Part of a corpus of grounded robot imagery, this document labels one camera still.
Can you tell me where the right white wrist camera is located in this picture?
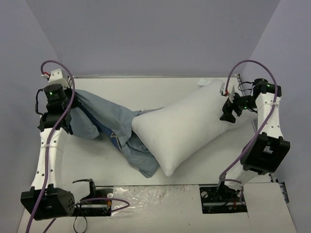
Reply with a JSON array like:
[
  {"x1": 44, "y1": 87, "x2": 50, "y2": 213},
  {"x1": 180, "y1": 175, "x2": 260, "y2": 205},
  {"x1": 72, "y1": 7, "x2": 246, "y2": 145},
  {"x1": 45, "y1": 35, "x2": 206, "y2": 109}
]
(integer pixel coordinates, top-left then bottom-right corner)
[{"x1": 220, "y1": 83, "x2": 236, "y2": 103}]

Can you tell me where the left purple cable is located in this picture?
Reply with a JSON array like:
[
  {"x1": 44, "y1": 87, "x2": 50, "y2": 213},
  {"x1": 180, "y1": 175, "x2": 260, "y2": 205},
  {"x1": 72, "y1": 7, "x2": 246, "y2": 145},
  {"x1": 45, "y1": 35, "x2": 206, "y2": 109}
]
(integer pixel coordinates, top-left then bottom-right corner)
[{"x1": 25, "y1": 60, "x2": 132, "y2": 233}]

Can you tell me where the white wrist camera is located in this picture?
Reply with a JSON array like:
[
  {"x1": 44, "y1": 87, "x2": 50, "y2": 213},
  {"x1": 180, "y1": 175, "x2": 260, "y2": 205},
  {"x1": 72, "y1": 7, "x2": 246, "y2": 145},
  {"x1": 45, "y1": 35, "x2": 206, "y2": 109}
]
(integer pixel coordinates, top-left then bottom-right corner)
[
  {"x1": 41, "y1": 69, "x2": 70, "y2": 90},
  {"x1": 220, "y1": 83, "x2": 236, "y2": 103}
]

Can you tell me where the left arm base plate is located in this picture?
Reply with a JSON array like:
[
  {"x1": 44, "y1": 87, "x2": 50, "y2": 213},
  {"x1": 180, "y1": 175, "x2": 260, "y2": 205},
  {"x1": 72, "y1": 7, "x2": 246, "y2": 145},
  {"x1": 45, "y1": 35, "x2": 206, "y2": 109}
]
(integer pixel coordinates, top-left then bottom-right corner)
[{"x1": 72, "y1": 186, "x2": 113, "y2": 217}]

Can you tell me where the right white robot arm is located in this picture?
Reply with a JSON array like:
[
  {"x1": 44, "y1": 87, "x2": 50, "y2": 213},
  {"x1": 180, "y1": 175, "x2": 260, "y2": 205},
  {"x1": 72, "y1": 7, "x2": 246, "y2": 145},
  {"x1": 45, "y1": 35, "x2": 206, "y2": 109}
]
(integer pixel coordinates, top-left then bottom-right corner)
[{"x1": 215, "y1": 79, "x2": 290, "y2": 200}]

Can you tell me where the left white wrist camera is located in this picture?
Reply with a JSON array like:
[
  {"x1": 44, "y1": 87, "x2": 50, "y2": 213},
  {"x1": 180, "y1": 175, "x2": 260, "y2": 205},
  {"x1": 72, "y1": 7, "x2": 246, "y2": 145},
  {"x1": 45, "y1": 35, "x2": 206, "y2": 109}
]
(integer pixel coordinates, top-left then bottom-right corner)
[{"x1": 41, "y1": 69, "x2": 70, "y2": 90}]

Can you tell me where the blue pillowcase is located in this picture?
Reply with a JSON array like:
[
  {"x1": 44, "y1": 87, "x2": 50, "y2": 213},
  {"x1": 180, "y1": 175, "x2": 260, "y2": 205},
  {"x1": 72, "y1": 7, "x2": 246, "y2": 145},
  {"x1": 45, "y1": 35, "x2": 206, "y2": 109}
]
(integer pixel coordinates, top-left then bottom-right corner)
[{"x1": 70, "y1": 90, "x2": 159, "y2": 178}]

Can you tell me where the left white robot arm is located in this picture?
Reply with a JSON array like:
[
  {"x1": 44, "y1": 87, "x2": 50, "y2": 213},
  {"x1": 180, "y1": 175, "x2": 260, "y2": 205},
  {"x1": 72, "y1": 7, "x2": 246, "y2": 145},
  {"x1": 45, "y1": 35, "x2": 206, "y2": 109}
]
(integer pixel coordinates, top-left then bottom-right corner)
[{"x1": 20, "y1": 84, "x2": 98, "y2": 220}]

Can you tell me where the black loop cable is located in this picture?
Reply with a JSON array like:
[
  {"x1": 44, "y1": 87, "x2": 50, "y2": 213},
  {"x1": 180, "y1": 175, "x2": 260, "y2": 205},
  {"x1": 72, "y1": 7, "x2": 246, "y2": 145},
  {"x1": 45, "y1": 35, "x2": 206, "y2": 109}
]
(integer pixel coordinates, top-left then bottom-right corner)
[{"x1": 72, "y1": 215, "x2": 88, "y2": 233}]

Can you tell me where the white pillow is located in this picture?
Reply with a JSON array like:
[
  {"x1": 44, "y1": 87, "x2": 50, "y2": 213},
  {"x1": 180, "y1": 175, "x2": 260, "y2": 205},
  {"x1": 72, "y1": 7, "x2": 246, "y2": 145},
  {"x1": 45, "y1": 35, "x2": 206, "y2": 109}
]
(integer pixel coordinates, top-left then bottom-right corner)
[{"x1": 132, "y1": 79, "x2": 257, "y2": 177}]

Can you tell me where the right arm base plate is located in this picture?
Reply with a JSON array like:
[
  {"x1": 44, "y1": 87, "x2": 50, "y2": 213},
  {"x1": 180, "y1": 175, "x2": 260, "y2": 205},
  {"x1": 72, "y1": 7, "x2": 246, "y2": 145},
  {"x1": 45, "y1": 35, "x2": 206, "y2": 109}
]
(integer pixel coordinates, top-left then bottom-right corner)
[{"x1": 199, "y1": 185, "x2": 247, "y2": 214}]

